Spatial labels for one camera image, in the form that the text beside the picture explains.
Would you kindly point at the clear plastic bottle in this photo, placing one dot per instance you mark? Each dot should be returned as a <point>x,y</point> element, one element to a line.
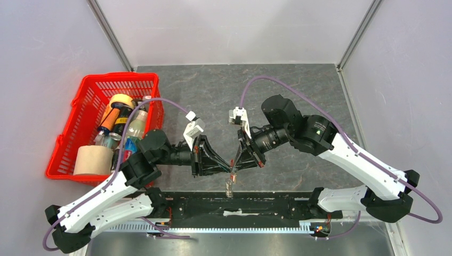
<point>137,126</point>

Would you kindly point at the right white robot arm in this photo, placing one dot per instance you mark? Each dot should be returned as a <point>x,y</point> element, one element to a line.
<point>384,193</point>

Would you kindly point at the black and yellow can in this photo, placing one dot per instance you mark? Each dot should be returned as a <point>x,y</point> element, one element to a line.
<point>119,124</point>

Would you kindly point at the aluminium corner post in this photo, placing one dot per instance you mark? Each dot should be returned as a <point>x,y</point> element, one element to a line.
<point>109,33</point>
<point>365,22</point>

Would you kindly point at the blue snack packet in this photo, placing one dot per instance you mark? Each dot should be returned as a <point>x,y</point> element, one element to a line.
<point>130,147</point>

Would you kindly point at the left aluminium corner post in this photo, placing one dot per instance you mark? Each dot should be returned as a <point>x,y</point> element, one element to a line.
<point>109,33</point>

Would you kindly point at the yellow tape roll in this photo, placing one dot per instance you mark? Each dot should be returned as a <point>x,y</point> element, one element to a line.
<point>121,98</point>

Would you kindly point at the beige paper roll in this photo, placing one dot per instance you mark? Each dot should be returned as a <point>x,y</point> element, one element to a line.
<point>93,160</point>

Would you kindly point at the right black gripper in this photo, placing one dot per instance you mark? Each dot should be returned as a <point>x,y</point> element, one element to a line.
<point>248,156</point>

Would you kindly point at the orange and blue bottle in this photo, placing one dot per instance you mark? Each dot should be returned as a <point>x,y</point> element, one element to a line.
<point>108,122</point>

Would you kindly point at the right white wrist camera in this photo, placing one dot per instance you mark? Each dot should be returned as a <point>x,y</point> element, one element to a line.
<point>238,116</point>

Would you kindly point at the right aluminium corner post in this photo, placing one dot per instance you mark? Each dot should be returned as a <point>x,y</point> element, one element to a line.
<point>365,22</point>

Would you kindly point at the silver drink can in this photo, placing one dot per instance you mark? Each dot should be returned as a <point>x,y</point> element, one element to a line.
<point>112,140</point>

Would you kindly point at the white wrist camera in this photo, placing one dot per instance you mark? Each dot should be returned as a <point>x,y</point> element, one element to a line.
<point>238,116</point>
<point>194,128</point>

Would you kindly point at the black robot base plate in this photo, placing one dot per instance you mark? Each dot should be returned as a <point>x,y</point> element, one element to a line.
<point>173,200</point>

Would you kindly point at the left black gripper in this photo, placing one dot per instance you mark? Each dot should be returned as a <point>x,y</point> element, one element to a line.
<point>203,157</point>

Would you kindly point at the red plastic basket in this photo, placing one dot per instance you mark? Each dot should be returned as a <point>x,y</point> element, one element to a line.
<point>87,108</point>

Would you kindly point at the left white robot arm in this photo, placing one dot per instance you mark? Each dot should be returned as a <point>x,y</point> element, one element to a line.
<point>125,194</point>

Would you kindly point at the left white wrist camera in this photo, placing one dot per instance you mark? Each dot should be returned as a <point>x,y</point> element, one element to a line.
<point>194,128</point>

